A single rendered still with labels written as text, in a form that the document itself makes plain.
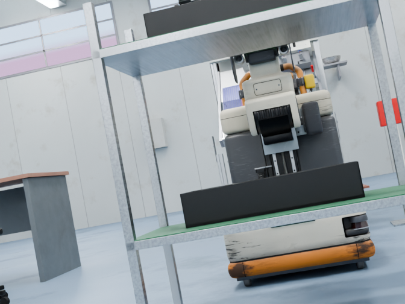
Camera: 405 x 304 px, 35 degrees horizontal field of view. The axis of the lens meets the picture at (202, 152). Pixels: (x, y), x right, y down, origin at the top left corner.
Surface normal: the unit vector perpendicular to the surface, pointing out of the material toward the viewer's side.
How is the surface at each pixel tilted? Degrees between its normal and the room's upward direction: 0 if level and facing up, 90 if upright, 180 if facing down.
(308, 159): 90
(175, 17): 90
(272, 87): 98
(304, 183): 90
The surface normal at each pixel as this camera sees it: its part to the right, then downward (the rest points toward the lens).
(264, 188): -0.18, -0.01
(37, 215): 0.96, -0.19
